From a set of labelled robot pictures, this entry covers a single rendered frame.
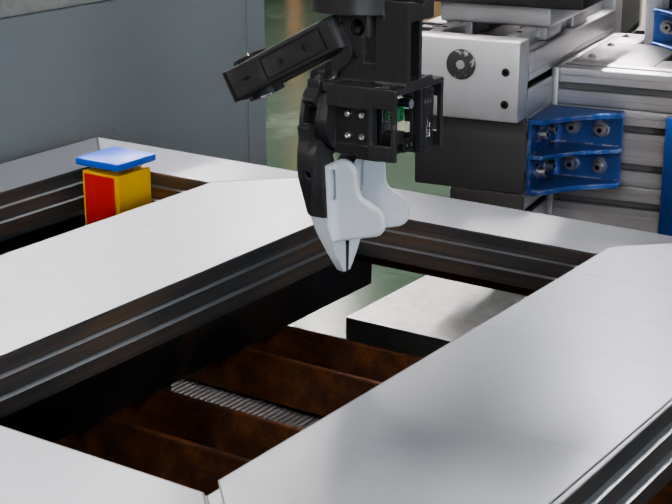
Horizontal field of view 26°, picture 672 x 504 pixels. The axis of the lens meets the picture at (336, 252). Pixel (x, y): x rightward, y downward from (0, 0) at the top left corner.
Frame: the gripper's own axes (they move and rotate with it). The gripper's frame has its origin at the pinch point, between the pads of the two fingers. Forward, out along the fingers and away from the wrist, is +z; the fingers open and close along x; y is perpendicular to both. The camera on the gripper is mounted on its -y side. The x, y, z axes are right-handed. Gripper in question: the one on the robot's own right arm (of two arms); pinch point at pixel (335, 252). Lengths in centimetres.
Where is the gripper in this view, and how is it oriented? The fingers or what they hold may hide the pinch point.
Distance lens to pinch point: 111.8
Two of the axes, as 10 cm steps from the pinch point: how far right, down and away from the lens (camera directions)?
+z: 0.0, 9.6, 2.9
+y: 8.4, 1.6, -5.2
